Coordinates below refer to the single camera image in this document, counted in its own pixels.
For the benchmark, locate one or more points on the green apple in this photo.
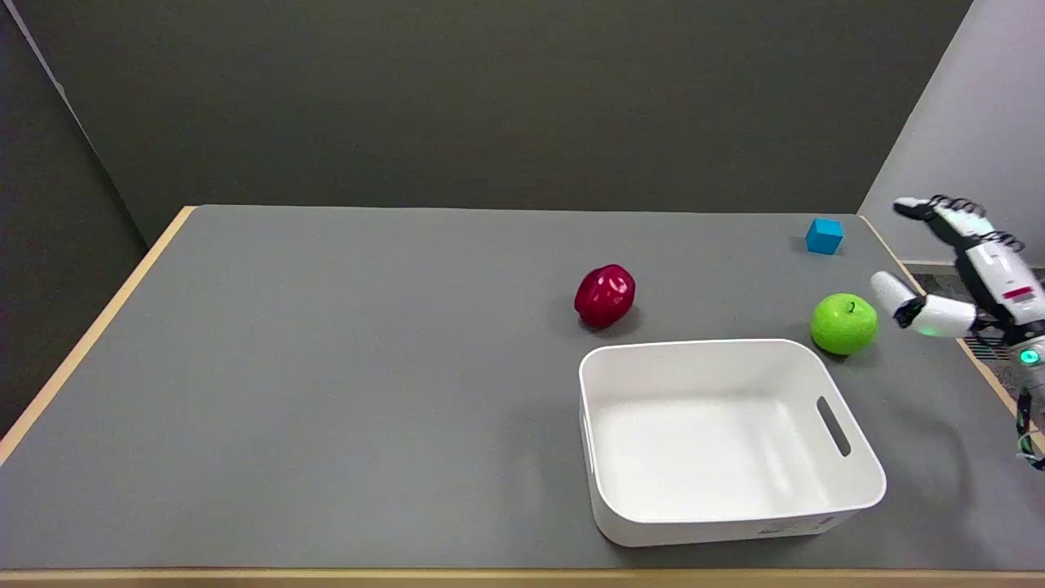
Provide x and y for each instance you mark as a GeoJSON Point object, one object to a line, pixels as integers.
{"type": "Point", "coordinates": [844, 323]}

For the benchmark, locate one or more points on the red apple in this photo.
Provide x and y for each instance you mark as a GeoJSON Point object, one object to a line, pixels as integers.
{"type": "Point", "coordinates": [605, 296]}

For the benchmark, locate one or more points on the white plastic bin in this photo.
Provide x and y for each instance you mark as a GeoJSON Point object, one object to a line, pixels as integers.
{"type": "Point", "coordinates": [722, 441]}

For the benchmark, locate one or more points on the blue cube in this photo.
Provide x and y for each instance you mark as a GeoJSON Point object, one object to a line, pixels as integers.
{"type": "Point", "coordinates": [824, 235]}

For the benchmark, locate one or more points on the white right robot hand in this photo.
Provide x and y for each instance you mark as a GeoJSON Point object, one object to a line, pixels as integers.
{"type": "Point", "coordinates": [992, 269]}

